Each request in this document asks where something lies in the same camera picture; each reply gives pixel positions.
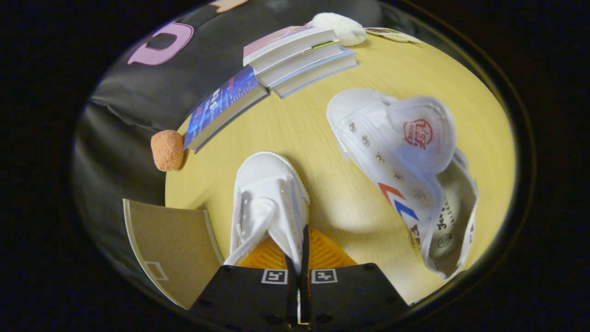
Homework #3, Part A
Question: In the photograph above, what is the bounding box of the white plush toy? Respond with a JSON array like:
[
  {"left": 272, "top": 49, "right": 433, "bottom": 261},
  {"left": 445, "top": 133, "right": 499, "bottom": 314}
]
[{"left": 308, "top": 12, "right": 367, "bottom": 47}]

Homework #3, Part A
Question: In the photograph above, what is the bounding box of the blue cover book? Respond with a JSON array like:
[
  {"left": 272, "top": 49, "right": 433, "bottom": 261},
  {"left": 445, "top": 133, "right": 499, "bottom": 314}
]
[{"left": 183, "top": 65, "right": 270, "bottom": 154}]

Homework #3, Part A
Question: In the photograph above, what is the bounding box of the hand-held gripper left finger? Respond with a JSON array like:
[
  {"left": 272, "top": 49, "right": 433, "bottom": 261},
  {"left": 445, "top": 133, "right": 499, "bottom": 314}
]
[{"left": 189, "top": 236, "right": 300, "bottom": 329}]

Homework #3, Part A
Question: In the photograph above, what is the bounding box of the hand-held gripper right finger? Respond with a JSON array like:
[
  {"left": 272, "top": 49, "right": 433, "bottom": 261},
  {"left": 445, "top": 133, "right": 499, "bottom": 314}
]
[{"left": 300, "top": 225, "right": 410, "bottom": 329}]

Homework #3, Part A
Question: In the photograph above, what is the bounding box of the yellow edged book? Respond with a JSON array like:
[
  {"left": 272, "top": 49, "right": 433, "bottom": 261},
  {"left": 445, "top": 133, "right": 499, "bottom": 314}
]
[{"left": 256, "top": 41, "right": 345, "bottom": 88}]

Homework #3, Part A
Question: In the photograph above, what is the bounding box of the white canvas shoe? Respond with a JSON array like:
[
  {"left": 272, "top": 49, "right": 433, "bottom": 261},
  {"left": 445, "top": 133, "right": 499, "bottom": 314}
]
[
  {"left": 326, "top": 89, "right": 479, "bottom": 280},
  {"left": 224, "top": 152, "right": 310, "bottom": 273}
]

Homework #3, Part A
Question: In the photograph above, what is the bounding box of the brown cardboard storage box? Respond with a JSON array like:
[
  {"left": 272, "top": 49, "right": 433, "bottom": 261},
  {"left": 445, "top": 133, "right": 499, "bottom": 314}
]
[{"left": 123, "top": 199, "right": 224, "bottom": 310}]

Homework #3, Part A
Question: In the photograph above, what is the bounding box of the beige paper tag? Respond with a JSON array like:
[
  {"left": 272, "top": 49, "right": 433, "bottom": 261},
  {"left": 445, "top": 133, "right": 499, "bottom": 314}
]
[{"left": 365, "top": 27, "right": 422, "bottom": 44}]

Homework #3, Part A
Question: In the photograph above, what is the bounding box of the orange sponge ball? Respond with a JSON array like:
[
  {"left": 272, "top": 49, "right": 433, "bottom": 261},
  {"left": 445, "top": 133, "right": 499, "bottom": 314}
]
[{"left": 151, "top": 130, "right": 184, "bottom": 172}]

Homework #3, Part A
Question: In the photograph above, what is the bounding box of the blue edged book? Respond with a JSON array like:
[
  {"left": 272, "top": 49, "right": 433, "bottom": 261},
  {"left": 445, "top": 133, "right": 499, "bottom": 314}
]
[{"left": 271, "top": 47, "right": 359, "bottom": 99}]

